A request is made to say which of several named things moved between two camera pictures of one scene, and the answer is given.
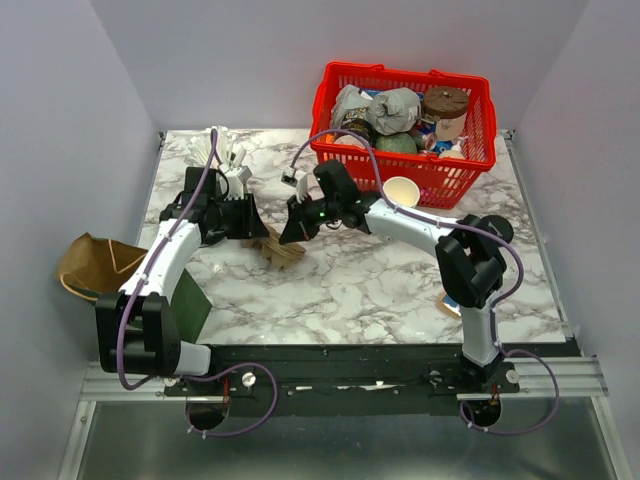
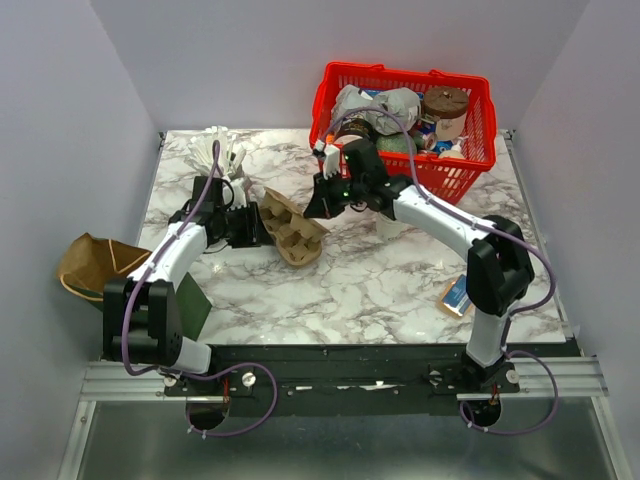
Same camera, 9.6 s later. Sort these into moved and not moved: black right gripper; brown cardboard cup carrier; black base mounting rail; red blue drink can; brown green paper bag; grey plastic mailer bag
Moved: brown cardboard cup carrier; black right gripper
Not moved: black base mounting rail; red blue drink can; brown green paper bag; grey plastic mailer bag
